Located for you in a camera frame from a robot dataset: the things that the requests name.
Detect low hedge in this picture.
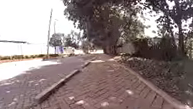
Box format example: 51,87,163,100
0,49,61,63

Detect dirt verge with leaves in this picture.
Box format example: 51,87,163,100
116,50,193,109

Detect red brick path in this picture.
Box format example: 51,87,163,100
4,47,191,109

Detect stone path edging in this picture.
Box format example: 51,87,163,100
111,51,193,109

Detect row of trees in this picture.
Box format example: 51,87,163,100
58,0,193,76

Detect dark fence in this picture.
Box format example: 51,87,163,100
131,34,179,65

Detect white building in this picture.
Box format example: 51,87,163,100
0,27,57,60

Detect pole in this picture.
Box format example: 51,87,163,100
41,7,58,60

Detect stone kerb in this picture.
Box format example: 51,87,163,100
30,56,101,104

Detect grey paved road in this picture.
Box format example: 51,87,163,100
0,53,100,109

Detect distant trees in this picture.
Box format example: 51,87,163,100
47,30,85,53

